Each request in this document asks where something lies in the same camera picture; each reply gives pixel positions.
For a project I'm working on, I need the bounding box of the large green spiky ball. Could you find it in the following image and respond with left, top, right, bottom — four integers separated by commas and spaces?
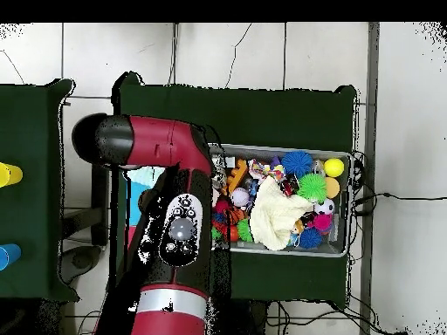
296, 173, 328, 204

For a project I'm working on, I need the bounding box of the blue plastic cup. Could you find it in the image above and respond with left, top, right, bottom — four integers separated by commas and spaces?
0, 243, 23, 272

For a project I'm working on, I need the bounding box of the dark green tablecloth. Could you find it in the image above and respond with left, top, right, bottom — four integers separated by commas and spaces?
0, 78, 80, 302
110, 71, 358, 309

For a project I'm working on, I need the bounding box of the grey round floor base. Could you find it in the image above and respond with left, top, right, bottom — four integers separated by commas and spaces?
57, 244, 103, 285

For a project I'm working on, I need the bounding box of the black power cable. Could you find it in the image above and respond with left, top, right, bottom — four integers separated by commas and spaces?
352, 191, 447, 215

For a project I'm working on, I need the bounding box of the large blue spiky ball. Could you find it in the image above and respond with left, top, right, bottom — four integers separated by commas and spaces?
280, 150, 314, 178

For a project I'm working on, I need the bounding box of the plain yellow ball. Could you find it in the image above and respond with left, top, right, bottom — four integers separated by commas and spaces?
323, 157, 346, 178

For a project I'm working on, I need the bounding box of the yellow plastic cup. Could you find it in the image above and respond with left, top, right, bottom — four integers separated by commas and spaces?
0, 161, 24, 188

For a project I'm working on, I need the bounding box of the small soccer ball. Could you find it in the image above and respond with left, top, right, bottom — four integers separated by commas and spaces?
313, 198, 336, 215

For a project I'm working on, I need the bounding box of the cream waffle cloth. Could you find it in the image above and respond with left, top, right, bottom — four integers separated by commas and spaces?
248, 175, 315, 251

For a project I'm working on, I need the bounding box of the wooden box with three holes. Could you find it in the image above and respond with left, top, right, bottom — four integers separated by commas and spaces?
123, 166, 165, 252

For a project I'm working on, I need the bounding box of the colourful patterned cloth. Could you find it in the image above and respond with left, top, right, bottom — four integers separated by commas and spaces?
247, 158, 286, 182

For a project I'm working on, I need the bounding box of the pink spiky ball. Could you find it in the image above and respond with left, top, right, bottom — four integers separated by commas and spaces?
311, 212, 334, 233

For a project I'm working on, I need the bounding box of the black upright panel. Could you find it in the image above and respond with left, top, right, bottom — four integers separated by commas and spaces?
91, 163, 111, 247

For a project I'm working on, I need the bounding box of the shallow metal mesh bin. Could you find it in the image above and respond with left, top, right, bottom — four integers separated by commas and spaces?
209, 142, 352, 258

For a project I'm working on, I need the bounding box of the orange plastic comb block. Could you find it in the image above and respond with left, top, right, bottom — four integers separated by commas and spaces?
222, 158, 249, 197

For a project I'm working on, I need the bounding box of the white baseball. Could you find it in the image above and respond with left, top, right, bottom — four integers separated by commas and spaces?
230, 187, 251, 209

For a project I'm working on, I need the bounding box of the pale orange ball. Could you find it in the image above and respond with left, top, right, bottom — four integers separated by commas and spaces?
325, 176, 341, 199

